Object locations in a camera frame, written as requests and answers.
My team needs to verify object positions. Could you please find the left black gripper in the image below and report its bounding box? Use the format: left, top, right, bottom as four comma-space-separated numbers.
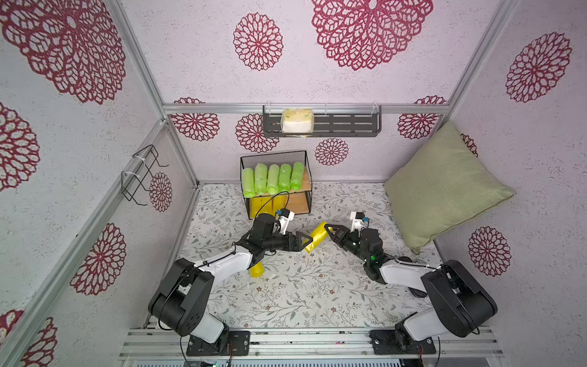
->
263, 230, 313, 252

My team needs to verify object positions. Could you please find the yellow trash bag roll diagonal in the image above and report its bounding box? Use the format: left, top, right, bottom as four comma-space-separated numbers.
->
304, 222, 330, 253

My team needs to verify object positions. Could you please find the yellow trash bag roll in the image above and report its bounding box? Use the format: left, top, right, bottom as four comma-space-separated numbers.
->
249, 197, 264, 219
250, 262, 264, 278
260, 197, 274, 216
271, 196, 284, 216

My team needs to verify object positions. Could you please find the pale green trash bag roll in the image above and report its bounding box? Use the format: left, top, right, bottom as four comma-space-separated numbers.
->
267, 165, 281, 195

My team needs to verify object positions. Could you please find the black wire wooden shelf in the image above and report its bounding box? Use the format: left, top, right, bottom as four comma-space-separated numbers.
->
239, 151, 313, 219

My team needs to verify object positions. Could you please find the green trash bag roll top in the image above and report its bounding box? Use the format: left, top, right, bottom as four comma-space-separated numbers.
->
255, 163, 268, 196

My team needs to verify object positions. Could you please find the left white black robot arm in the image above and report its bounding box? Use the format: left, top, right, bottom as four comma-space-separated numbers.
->
148, 213, 313, 344

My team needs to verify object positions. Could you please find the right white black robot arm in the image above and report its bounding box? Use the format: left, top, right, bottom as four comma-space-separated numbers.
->
324, 224, 498, 350

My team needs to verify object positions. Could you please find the green cushion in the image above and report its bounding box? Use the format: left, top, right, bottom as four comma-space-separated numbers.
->
385, 122, 515, 255

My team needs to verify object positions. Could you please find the white sponge block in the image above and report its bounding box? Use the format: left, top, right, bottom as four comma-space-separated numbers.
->
281, 109, 314, 135

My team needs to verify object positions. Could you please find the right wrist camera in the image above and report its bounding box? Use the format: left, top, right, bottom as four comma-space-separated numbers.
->
350, 211, 370, 232

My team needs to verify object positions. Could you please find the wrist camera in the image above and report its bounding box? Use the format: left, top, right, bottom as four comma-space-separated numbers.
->
350, 211, 370, 232
276, 208, 295, 235

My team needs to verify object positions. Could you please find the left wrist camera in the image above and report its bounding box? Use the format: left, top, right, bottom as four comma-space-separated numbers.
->
276, 208, 295, 235

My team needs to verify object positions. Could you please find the grey wall metal rack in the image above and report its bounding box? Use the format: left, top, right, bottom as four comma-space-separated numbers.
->
262, 104, 382, 138

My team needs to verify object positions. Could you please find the black wire wall hook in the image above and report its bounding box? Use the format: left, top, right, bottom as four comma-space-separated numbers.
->
120, 144, 168, 206

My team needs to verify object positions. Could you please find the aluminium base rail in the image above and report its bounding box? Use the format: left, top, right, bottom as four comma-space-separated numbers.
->
117, 327, 505, 365

